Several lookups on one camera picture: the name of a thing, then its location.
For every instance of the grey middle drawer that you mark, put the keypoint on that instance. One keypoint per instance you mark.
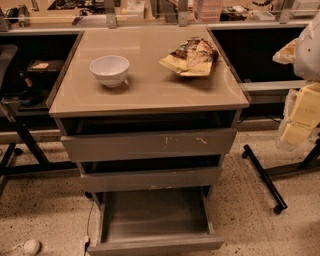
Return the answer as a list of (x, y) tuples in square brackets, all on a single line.
[(148, 174)]

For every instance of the white shoe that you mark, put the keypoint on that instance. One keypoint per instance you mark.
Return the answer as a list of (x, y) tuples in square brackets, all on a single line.
[(28, 248)]

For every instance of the grey drawer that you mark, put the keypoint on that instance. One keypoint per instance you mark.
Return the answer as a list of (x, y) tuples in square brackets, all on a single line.
[(153, 222), (148, 174), (150, 136)]

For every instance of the grey drawer cabinet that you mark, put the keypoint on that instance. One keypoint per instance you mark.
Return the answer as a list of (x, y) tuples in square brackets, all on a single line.
[(149, 87)]

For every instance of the white bowl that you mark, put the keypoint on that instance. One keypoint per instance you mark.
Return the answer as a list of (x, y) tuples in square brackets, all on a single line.
[(110, 70)]

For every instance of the black wheeled stand base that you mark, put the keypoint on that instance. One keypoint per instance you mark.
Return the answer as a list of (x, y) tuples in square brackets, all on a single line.
[(310, 163)]

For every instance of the grey bottom drawer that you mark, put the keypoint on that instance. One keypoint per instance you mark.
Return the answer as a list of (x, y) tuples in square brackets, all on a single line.
[(153, 222)]

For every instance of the pink plastic bin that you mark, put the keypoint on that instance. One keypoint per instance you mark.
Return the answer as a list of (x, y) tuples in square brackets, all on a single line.
[(207, 11)]

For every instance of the black box with note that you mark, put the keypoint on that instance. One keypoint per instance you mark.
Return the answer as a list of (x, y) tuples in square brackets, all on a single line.
[(45, 69)]

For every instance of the grey top drawer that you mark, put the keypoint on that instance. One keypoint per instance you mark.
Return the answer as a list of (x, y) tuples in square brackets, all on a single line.
[(150, 136)]

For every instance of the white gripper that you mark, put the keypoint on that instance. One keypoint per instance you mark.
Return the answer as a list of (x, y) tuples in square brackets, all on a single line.
[(308, 55)]

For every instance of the crumpled chip bag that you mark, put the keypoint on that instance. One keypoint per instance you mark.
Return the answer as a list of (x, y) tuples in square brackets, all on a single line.
[(193, 58)]

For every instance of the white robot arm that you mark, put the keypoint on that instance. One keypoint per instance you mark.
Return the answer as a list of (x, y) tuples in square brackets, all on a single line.
[(304, 54)]

